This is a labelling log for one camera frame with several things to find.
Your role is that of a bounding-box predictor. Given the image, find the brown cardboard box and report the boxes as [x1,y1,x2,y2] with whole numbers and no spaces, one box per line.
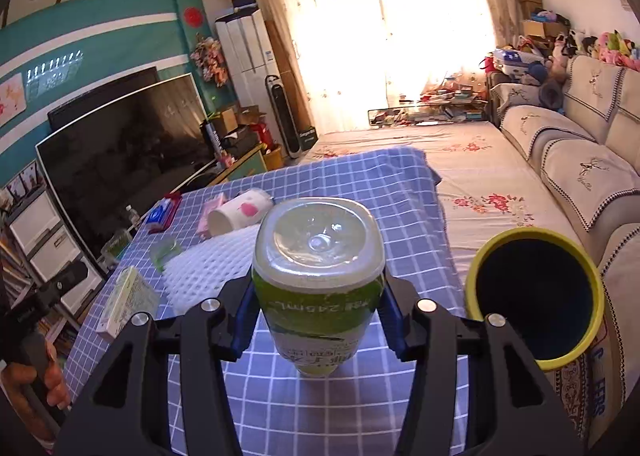
[216,106,241,133]

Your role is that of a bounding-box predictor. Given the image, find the white drawer cabinet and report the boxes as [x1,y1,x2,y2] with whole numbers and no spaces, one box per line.
[5,186,106,317]

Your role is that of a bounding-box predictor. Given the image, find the green white carton box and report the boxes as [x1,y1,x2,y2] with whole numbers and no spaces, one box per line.
[96,266,160,341]

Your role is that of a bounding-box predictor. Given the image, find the person's left hand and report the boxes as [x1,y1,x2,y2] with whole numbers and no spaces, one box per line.
[0,338,73,442]

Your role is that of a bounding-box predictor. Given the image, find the white pink paper cup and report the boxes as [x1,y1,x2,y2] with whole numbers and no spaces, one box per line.
[206,188,273,239]

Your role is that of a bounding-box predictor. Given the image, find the floral bed sheet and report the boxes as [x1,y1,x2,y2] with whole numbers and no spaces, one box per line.
[300,121,586,281]

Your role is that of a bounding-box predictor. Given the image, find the large black television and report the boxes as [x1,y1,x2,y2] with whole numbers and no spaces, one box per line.
[35,73,216,261]

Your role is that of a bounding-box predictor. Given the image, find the black white tower fan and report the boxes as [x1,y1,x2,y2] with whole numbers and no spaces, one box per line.
[265,74,302,159]

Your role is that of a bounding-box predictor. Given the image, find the green label plastic bottle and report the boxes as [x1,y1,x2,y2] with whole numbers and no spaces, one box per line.
[251,197,387,378]

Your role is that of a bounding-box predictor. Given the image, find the yellow rim trash bin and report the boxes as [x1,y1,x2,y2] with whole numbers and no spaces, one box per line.
[465,227,627,443]

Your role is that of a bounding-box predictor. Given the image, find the clear green plastic wrapper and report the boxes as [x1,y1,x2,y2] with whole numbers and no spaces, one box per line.
[149,238,183,273]

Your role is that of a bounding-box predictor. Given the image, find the white foam net sleeve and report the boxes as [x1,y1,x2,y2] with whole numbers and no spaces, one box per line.
[162,231,261,314]

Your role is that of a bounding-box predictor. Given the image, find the blue wet wipes pack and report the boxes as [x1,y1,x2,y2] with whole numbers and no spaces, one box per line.
[145,201,176,227]

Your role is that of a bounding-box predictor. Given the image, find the pink wall poster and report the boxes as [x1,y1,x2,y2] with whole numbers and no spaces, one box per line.
[0,73,28,125]

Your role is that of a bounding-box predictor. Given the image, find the cluttered glass coffee table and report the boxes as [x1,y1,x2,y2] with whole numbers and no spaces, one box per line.
[367,86,488,129]

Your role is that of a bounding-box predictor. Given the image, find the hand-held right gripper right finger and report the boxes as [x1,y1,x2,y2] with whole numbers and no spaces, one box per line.
[382,276,587,456]

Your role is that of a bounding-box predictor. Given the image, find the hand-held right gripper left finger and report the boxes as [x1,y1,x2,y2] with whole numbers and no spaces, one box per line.
[54,276,262,456]

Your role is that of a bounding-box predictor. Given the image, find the blue checked tablecloth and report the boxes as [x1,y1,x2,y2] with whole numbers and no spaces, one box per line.
[62,147,468,456]

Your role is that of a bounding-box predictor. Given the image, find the pile of plush toys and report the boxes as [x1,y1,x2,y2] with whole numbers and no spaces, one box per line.
[550,28,640,71]

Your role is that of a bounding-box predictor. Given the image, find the stacked cardboard boxes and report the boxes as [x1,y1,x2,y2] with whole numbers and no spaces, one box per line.
[514,0,566,39]

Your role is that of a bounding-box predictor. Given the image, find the artificial flower bunch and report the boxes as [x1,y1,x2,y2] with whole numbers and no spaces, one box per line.
[190,34,228,86]

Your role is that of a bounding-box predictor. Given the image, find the sheer window curtain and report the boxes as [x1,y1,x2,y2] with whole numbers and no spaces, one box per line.
[260,0,516,137]

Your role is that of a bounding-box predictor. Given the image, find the beige covered sofa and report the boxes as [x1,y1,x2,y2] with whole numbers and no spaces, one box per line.
[487,54,640,437]

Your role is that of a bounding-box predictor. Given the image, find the smaller black wall screen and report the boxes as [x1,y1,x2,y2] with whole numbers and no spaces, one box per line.
[47,66,160,133]

